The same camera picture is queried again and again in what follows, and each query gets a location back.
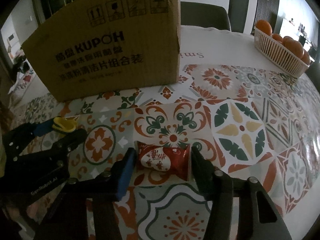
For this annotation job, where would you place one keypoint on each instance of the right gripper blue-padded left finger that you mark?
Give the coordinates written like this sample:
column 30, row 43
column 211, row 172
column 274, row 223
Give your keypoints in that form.
column 67, row 216

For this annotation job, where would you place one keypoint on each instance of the yellow small soft item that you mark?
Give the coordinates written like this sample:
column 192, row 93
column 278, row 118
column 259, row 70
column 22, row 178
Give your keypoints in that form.
column 64, row 125

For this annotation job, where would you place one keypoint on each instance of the red heart candy packet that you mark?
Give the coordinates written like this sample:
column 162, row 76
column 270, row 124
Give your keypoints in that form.
column 170, row 160

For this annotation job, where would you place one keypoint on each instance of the crumpled patterned cloth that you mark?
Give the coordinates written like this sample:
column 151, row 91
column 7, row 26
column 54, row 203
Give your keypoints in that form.
column 23, row 81

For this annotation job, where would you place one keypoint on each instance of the patterned table runner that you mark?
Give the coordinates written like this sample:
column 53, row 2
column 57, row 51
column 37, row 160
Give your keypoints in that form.
column 246, row 121

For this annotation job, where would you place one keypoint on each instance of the brown cardboard box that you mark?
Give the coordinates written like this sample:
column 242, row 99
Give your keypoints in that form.
column 94, row 46

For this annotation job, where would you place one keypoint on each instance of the dark dining chair right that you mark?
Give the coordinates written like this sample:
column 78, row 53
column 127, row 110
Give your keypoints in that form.
column 313, row 74

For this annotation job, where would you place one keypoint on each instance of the white basket of oranges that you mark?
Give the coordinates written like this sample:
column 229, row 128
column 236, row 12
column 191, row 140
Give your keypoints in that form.
column 285, row 52

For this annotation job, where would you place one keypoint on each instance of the dark hallway door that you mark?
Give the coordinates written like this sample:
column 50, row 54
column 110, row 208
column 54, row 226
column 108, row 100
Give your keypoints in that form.
column 237, row 13

